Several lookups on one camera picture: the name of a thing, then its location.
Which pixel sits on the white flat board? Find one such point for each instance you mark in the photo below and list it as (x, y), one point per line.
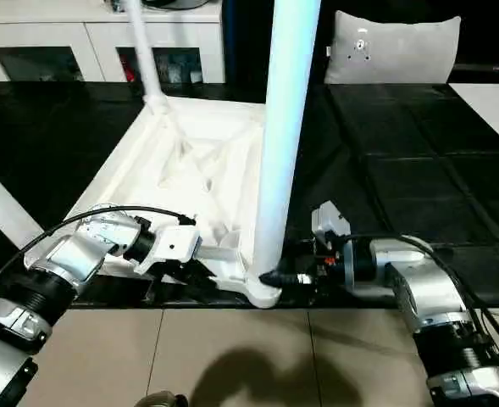
(495, 110)

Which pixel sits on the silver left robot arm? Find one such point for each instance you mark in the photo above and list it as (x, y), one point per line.
(63, 263)

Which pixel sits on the black work mat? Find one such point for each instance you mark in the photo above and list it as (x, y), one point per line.
(401, 170)

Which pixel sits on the white plastic table top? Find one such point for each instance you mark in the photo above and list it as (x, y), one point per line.
(207, 161)

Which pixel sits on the light grey pillow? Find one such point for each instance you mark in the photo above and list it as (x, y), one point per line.
(393, 51)

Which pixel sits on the dark robot body part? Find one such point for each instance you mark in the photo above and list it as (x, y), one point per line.
(160, 400)

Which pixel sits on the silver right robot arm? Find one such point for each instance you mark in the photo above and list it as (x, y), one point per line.
(418, 288)

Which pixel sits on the white glass-door cabinet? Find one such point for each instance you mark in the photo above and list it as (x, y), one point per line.
(63, 38)

